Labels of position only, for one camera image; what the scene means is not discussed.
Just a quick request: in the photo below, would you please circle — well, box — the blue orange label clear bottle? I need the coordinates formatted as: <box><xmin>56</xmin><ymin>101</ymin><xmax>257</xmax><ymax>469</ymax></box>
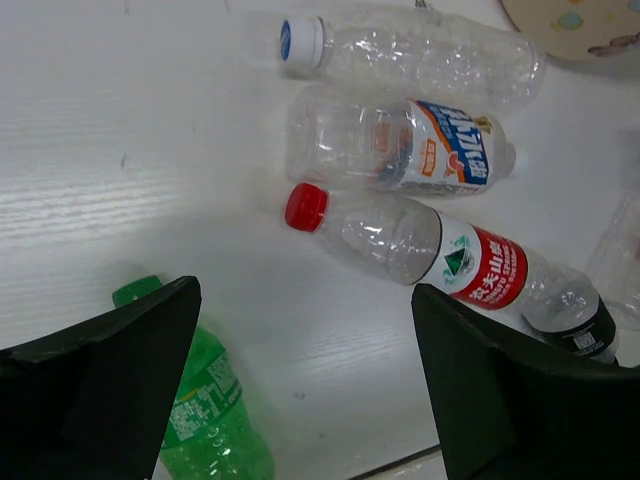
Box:
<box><xmin>286</xmin><ymin>84</ymin><xmax>528</xmax><ymax>197</ymax></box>

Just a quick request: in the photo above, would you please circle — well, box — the green plastic soda bottle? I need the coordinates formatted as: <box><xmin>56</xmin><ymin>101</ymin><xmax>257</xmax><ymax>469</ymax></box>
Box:
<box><xmin>111</xmin><ymin>275</ymin><xmax>276</xmax><ymax>480</ymax></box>

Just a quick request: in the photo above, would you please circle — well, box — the crumpled clear bottle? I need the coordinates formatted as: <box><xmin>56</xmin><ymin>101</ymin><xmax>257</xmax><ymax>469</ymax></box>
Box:
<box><xmin>587</xmin><ymin>188</ymin><xmax>639</xmax><ymax>331</ymax></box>

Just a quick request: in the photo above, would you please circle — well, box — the blue white cap clear bottle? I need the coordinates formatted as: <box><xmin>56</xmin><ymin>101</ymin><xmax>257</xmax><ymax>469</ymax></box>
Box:
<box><xmin>279</xmin><ymin>15</ymin><xmax>546</xmax><ymax>115</ymax></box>

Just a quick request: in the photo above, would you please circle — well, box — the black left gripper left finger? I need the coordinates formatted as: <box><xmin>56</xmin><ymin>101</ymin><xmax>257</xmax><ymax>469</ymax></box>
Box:
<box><xmin>1</xmin><ymin>276</ymin><xmax>201</xmax><ymax>479</ymax></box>

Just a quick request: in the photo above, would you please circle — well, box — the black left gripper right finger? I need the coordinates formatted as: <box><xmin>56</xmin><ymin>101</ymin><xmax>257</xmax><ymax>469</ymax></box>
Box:
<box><xmin>411</xmin><ymin>285</ymin><xmax>639</xmax><ymax>479</ymax></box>

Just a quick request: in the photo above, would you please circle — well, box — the beige cartoon paper bin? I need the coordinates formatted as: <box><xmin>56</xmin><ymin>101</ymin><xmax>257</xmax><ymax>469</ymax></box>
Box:
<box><xmin>501</xmin><ymin>0</ymin><xmax>640</xmax><ymax>61</ymax></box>

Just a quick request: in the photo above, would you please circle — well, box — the red cap Nongfu water bottle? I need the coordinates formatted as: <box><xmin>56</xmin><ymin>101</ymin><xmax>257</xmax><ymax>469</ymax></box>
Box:
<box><xmin>284</xmin><ymin>183</ymin><xmax>618</xmax><ymax>364</ymax></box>

